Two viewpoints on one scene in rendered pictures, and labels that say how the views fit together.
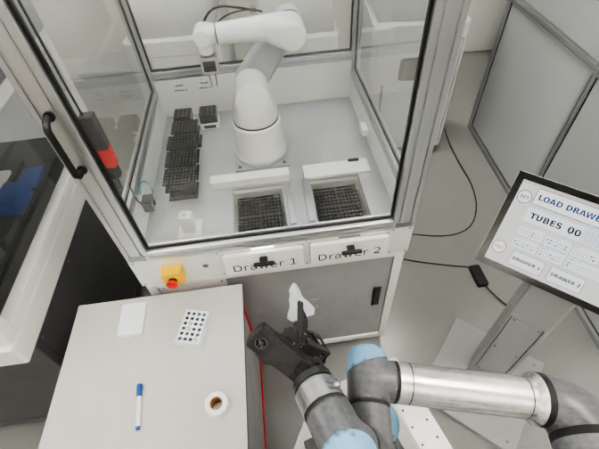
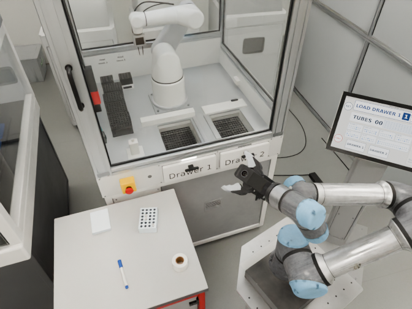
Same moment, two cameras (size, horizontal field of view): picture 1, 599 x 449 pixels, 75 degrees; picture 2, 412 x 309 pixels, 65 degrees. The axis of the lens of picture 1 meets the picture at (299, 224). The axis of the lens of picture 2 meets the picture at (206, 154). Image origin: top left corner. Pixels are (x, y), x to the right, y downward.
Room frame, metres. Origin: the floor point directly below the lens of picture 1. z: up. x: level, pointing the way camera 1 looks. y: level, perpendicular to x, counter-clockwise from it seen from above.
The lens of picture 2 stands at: (-0.32, 0.36, 2.10)
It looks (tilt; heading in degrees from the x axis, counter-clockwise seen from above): 44 degrees down; 345
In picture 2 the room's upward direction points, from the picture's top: straight up
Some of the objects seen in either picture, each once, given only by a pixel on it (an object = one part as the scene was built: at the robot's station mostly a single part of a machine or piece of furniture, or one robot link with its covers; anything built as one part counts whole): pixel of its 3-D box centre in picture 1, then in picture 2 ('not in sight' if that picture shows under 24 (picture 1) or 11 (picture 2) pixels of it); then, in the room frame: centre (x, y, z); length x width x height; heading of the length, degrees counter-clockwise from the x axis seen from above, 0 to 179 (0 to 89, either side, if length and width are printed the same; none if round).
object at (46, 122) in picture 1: (64, 150); (75, 90); (0.81, 0.57, 1.45); 0.05 x 0.03 x 0.19; 4
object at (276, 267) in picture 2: not in sight; (288, 258); (0.24, -0.14, 0.87); 0.15 x 0.15 x 0.10
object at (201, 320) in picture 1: (193, 329); (148, 219); (0.65, 0.40, 0.78); 0.12 x 0.08 x 0.04; 169
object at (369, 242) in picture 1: (348, 248); (244, 155); (0.87, -0.18, 0.87); 0.29 x 0.02 x 0.11; 94
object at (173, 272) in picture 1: (173, 275); (128, 185); (0.82, 0.47, 0.88); 0.07 x 0.05 x 0.07; 94
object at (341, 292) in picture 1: (278, 240); (180, 167); (1.34, 0.12, 0.40); 1.03 x 0.95 x 0.80; 94
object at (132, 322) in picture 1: (132, 319); (100, 221); (0.71, 0.63, 0.77); 0.13 x 0.09 x 0.02; 5
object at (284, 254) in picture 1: (264, 260); (190, 168); (0.85, 0.14, 0.87); 0.29 x 0.02 x 0.11; 94
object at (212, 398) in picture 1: (217, 404); (179, 262); (0.39, 0.29, 0.78); 0.07 x 0.07 x 0.04
